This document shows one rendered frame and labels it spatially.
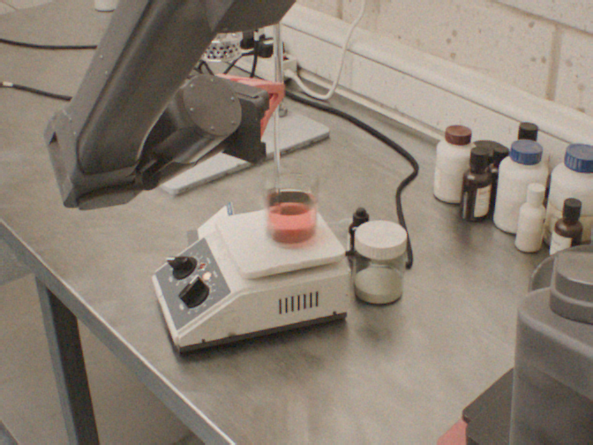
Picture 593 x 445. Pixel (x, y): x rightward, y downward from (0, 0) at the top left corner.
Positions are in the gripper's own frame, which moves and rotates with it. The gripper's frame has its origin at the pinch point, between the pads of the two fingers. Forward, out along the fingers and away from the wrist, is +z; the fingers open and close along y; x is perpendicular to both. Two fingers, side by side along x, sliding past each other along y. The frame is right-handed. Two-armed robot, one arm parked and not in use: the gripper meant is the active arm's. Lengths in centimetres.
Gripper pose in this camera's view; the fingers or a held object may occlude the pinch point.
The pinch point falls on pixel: (275, 91)
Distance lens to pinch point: 94.4
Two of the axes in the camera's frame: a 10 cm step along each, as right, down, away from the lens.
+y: -8.0, -3.0, 5.2
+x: 0.1, 8.6, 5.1
